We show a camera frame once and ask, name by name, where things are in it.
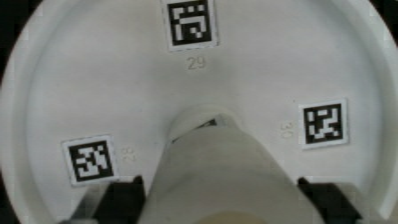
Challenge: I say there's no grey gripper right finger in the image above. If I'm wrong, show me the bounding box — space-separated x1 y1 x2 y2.
296 177 382 224

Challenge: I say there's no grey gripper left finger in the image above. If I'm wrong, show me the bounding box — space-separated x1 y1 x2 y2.
58 176 145 224

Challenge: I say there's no white cylindrical table leg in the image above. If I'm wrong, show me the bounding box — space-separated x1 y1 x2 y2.
140 118 314 224

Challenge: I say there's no white round table top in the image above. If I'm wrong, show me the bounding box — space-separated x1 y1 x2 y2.
0 0 398 224

